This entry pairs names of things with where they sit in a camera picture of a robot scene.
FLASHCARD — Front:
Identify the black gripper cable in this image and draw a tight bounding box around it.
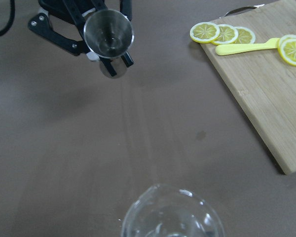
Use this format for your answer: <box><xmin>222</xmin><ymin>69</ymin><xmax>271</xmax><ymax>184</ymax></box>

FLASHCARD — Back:
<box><xmin>0</xmin><ymin>0</ymin><xmax>15</xmax><ymax>38</ymax></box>

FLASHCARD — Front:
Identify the lemon slice end of row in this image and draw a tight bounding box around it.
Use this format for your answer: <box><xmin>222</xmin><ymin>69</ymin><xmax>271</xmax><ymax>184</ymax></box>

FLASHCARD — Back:
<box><xmin>189</xmin><ymin>22</ymin><xmax>220</xmax><ymax>43</ymax></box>

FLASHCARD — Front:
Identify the yellow plastic knife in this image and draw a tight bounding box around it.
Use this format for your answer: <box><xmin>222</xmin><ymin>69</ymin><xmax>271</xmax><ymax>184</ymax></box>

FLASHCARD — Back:
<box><xmin>215</xmin><ymin>38</ymin><xmax>279</xmax><ymax>56</ymax></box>

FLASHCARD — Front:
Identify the small clear glass measuring cup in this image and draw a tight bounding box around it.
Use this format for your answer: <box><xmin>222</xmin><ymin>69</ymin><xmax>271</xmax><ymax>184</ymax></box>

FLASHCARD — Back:
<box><xmin>120</xmin><ymin>184</ymin><xmax>225</xmax><ymax>237</ymax></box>

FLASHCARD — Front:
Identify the lemon slice near knife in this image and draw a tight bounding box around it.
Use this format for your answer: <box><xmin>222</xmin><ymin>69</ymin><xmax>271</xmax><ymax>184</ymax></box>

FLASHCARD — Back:
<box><xmin>234</xmin><ymin>26</ymin><xmax>256</xmax><ymax>44</ymax></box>

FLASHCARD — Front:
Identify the lemon slice under pair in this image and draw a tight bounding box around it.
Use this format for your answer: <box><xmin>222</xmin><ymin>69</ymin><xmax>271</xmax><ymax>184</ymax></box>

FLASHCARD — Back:
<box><xmin>278</xmin><ymin>34</ymin><xmax>296</xmax><ymax>47</ymax></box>

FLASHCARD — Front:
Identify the bamboo cutting board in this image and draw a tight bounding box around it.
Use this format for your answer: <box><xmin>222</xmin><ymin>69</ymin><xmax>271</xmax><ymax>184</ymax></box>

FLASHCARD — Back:
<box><xmin>203</xmin><ymin>0</ymin><xmax>296</xmax><ymax>174</ymax></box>

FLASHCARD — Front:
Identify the lemon slice middle of row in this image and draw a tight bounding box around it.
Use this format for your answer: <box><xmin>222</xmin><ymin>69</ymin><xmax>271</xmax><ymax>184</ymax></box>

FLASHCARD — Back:
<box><xmin>211</xmin><ymin>24</ymin><xmax>239</xmax><ymax>45</ymax></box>

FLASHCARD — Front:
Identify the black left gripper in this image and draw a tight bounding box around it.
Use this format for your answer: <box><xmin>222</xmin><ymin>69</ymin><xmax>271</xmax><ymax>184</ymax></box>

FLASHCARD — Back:
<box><xmin>28</xmin><ymin>0</ymin><xmax>134</xmax><ymax>77</ymax></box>

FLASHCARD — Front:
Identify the lemon slice top of pair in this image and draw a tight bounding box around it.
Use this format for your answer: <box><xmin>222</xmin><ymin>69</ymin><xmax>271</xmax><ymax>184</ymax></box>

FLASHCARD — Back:
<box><xmin>278</xmin><ymin>38</ymin><xmax>296</xmax><ymax>66</ymax></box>

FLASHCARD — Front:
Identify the steel double jigger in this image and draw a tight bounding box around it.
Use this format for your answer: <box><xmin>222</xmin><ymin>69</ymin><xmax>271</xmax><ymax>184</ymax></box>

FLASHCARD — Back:
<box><xmin>83</xmin><ymin>8</ymin><xmax>135</xmax><ymax>79</ymax></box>

